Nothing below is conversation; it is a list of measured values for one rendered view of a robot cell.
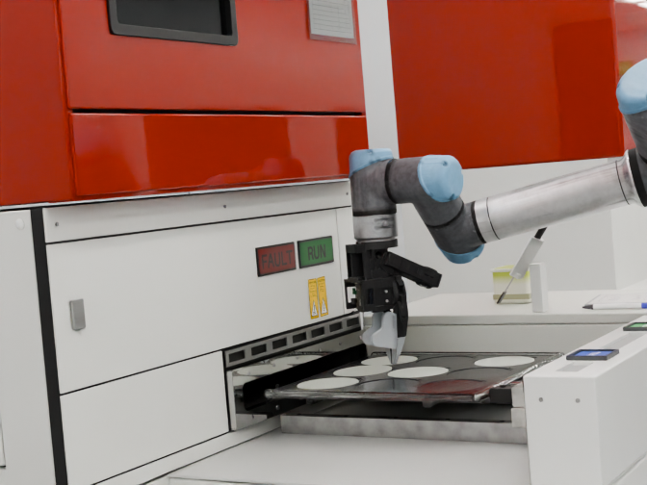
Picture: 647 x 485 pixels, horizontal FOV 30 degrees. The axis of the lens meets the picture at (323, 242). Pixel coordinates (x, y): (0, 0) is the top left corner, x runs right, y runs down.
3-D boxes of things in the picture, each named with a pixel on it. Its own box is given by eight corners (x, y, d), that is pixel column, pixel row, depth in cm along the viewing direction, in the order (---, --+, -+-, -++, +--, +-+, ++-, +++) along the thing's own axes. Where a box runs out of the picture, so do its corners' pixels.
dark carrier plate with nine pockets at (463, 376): (272, 394, 191) (272, 390, 191) (374, 357, 221) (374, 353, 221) (473, 398, 174) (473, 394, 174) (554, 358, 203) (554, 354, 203)
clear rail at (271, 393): (262, 398, 191) (261, 390, 191) (267, 396, 192) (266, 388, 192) (479, 404, 172) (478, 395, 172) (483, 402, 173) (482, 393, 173)
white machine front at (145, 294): (58, 511, 158) (29, 207, 156) (356, 392, 229) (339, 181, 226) (76, 513, 157) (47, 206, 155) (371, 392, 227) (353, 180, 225)
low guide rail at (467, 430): (281, 433, 196) (279, 415, 196) (288, 430, 198) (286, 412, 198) (579, 446, 171) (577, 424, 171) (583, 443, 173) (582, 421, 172)
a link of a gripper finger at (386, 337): (368, 368, 204) (364, 313, 203) (400, 363, 206) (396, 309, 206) (376, 370, 201) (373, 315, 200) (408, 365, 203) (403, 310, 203)
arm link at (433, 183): (478, 189, 201) (420, 193, 208) (452, 142, 194) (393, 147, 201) (465, 224, 197) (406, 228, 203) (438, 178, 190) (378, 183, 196)
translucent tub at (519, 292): (492, 304, 227) (489, 268, 227) (506, 299, 234) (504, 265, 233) (530, 303, 223) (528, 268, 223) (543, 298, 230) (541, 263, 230)
